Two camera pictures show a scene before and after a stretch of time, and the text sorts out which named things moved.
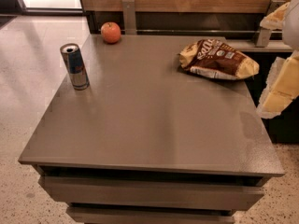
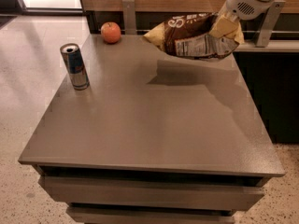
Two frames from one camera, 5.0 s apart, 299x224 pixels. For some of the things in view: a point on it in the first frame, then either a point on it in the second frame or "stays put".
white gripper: (291, 25) to (239, 4)
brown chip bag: (215, 59) to (188, 35)
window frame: (40, 0) stays put
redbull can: (76, 67) stays put
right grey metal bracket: (264, 34) stays put
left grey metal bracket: (129, 14) stays put
